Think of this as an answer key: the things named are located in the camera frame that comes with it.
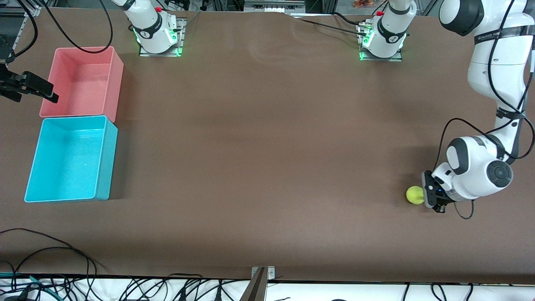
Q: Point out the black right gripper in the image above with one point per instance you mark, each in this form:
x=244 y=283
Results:
x=8 y=80

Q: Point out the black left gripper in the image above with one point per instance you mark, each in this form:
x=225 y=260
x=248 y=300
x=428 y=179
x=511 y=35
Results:
x=443 y=201

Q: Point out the yellow-green tennis ball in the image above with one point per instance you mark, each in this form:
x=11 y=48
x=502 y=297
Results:
x=414 y=195

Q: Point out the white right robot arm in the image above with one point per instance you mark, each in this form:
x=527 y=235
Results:
x=150 y=29

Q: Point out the pink plastic bin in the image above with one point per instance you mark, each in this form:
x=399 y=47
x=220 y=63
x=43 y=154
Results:
x=83 y=83

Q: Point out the blue plastic bin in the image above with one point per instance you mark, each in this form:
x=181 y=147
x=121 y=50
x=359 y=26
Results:
x=67 y=163

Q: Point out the brown table cover sheet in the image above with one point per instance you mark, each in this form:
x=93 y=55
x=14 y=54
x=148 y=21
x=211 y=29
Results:
x=267 y=146

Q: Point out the grey metal bar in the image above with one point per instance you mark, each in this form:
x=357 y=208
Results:
x=255 y=290

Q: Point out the orange background items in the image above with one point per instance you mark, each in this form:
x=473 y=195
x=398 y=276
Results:
x=365 y=3

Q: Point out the grey metal box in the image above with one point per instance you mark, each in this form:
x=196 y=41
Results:
x=273 y=5

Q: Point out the aluminium frame profile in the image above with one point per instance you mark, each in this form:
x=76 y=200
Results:
x=25 y=10

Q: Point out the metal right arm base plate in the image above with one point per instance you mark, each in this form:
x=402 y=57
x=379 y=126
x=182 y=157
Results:
x=180 y=42

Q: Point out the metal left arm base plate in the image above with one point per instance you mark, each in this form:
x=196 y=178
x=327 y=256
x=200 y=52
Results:
x=397 y=58

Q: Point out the silver table edge bracket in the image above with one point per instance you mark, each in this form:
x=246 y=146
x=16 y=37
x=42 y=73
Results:
x=271 y=274

